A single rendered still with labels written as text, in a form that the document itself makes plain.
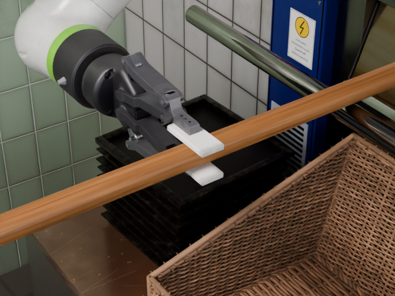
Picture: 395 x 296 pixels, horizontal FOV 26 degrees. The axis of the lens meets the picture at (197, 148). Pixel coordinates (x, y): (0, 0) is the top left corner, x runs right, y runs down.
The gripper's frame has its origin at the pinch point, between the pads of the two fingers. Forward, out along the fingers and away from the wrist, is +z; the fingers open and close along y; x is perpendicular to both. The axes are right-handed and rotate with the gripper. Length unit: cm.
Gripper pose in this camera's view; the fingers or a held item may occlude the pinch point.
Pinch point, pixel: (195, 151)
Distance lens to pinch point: 96.2
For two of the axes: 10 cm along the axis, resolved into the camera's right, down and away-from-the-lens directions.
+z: 5.7, 4.6, -6.8
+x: -8.2, 3.2, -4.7
